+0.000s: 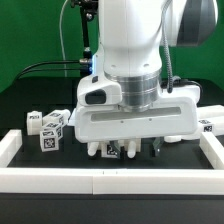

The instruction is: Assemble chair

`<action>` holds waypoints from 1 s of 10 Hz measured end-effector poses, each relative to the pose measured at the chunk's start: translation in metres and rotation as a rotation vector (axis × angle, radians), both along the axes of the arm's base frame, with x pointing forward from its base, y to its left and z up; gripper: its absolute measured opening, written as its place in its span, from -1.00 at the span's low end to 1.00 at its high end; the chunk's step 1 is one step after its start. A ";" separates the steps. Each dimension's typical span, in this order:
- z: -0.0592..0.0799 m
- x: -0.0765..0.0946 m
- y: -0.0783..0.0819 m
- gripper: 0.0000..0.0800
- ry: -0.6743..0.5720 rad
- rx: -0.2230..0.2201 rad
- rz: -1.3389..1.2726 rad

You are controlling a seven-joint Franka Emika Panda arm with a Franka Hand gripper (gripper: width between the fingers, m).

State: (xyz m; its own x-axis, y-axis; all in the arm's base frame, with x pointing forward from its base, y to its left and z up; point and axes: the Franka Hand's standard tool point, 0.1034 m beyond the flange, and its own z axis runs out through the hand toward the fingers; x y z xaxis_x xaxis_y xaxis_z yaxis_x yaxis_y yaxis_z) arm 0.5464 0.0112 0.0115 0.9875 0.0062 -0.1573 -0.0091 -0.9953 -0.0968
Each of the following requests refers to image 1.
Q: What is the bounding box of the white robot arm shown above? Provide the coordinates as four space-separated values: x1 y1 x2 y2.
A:
72 0 218 158

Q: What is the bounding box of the white chair back piece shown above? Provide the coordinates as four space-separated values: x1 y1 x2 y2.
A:
164 105 224 143

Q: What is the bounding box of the black cable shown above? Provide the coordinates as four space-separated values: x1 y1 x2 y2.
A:
14 59 92 81

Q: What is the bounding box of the white U-shaped fence wall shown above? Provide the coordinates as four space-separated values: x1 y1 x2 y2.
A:
0 130 224 195

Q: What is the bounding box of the white chair seat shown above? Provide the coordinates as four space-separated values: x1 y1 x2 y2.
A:
87 139 141 159

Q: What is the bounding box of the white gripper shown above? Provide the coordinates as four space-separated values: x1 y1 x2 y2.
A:
70 76 200 158

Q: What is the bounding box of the grey braided cable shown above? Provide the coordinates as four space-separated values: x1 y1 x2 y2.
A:
161 0 176 94

